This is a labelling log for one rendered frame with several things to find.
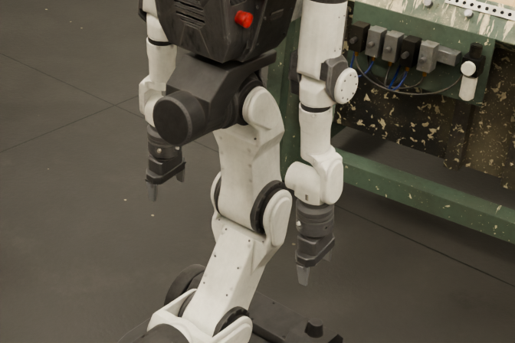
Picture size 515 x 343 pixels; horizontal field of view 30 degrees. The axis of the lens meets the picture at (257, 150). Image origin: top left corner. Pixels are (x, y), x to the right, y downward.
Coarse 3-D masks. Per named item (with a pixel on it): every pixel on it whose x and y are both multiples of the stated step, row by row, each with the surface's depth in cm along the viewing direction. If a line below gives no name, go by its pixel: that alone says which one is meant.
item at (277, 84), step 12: (288, 36) 327; (276, 48) 330; (288, 48) 330; (276, 60) 332; (288, 60) 333; (276, 72) 333; (288, 72) 336; (276, 84) 335; (288, 84) 339; (276, 96) 337
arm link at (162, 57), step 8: (152, 16) 227; (152, 24) 227; (152, 32) 227; (160, 32) 226; (152, 40) 228; (160, 40) 227; (152, 48) 229; (160, 48) 228; (168, 48) 229; (176, 48) 232; (152, 56) 230; (160, 56) 230; (168, 56) 230; (152, 64) 232; (160, 64) 231; (168, 64) 232; (152, 72) 234; (160, 72) 233; (168, 72) 233; (160, 80) 234
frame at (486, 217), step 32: (512, 64) 333; (288, 96) 358; (384, 96) 364; (416, 96) 357; (512, 96) 337; (288, 128) 363; (384, 128) 369; (416, 128) 362; (448, 128) 355; (480, 128) 348; (512, 128) 341; (288, 160) 369; (352, 160) 358; (448, 160) 353; (480, 160) 353; (512, 160) 339; (384, 192) 351; (416, 192) 344; (448, 192) 343; (480, 224) 335; (512, 224) 328
